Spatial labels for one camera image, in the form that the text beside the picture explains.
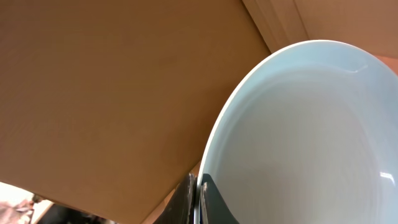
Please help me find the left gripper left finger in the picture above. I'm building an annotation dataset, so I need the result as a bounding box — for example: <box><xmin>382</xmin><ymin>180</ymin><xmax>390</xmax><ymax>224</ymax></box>
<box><xmin>154</xmin><ymin>173</ymin><xmax>197</xmax><ymax>224</ymax></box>

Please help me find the light blue plate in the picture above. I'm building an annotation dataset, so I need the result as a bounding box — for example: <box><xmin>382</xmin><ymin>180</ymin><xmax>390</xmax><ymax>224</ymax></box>
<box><xmin>197</xmin><ymin>40</ymin><xmax>397</xmax><ymax>223</ymax></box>

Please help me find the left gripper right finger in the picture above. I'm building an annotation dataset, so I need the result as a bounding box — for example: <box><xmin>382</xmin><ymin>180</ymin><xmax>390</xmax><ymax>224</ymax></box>
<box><xmin>199</xmin><ymin>174</ymin><xmax>239</xmax><ymax>224</ymax></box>

